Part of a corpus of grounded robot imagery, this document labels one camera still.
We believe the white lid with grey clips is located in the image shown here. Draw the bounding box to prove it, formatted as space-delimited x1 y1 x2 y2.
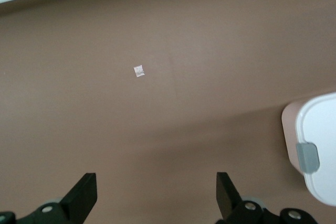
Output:
295 92 336 208

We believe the pink plastic storage box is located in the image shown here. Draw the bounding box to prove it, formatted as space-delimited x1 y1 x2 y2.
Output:
281 100 307 174

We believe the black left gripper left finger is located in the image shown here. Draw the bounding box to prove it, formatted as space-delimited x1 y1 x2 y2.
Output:
0 173 98 224

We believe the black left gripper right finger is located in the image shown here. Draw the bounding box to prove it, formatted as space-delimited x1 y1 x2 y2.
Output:
215 173 317 224

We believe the brown table mat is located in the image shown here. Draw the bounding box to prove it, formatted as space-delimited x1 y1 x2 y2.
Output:
0 0 336 224

